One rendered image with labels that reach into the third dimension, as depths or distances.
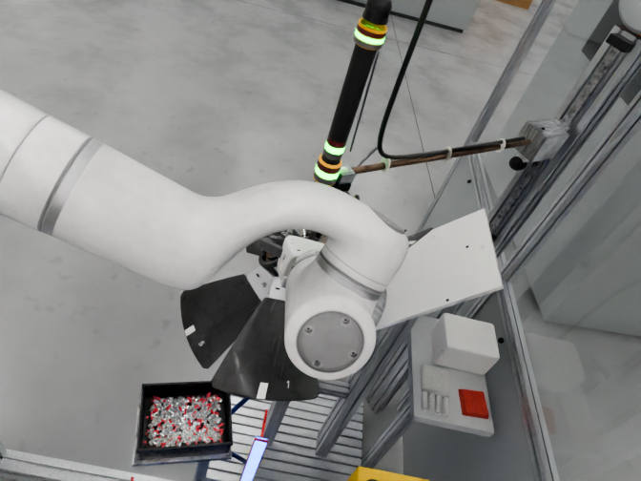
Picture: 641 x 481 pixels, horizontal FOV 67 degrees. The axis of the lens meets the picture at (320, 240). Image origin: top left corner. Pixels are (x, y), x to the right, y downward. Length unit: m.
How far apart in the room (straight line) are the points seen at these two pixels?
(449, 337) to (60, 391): 1.60
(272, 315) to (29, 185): 0.74
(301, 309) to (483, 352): 1.13
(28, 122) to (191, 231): 0.15
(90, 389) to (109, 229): 1.93
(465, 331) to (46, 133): 1.30
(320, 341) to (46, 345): 2.09
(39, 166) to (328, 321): 0.26
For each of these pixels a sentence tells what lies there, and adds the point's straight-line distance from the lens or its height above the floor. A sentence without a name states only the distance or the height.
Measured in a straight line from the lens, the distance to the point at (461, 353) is 1.50.
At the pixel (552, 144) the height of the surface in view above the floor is 1.55.
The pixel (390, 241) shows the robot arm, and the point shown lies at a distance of 0.45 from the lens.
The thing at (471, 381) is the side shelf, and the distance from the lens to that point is 1.59.
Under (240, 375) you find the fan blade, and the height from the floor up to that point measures 1.15.
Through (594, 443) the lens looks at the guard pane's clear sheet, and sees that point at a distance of 1.28.
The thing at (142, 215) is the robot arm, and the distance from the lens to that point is 0.42.
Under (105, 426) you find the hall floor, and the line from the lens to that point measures 2.25.
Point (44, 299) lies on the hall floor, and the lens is 2.61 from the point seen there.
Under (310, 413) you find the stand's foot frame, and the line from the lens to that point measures 2.22.
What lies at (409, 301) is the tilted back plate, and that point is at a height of 1.19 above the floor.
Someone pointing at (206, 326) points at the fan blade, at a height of 0.98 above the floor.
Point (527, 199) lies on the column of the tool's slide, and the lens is 1.44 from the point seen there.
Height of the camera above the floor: 2.06
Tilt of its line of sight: 44 degrees down
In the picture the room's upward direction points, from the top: 19 degrees clockwise
